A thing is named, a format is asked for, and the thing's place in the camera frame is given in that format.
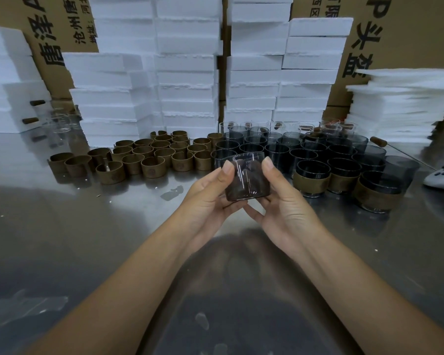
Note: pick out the tall stack white foam blocks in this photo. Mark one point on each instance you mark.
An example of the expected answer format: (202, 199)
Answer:
(170, 70)

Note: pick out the stepped stack white foam blocks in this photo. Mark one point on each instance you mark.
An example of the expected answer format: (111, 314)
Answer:
(255, 77)

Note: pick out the smoky transparent plastic cup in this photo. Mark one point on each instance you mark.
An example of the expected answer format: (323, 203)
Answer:
(248, 181)
(344, 166)
(381, 181)
(312, 168)

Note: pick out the person's right hand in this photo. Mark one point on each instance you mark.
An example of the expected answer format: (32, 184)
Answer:
(292, 221)

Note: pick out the cluster of transparent plastic cups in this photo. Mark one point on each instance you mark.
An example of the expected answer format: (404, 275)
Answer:
(277, 157)

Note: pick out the person's left hand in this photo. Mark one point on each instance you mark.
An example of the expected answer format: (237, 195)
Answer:
(203, 214)

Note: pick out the person's left forearm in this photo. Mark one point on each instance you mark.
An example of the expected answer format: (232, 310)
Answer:
(114, 303)

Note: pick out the large printed cardboard box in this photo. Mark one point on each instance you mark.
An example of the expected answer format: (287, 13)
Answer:
(414, 33)

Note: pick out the stack of white foam blocks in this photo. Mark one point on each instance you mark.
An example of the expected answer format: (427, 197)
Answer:
(3, 88)

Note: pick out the bunch of clear plastic cups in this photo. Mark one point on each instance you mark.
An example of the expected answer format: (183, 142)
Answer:
(61, 121)

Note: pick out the group of brown sleeve rings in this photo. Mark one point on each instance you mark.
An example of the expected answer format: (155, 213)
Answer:
(152, 168)

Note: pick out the brown cork stick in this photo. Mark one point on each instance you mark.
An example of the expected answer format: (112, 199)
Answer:
(37, 103)
(30, 120)

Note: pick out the person's right forearm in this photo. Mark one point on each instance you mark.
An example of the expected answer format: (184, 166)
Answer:
(373, 303)

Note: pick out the stack of thin foam sheets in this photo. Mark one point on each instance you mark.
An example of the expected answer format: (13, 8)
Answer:
(396, 110)

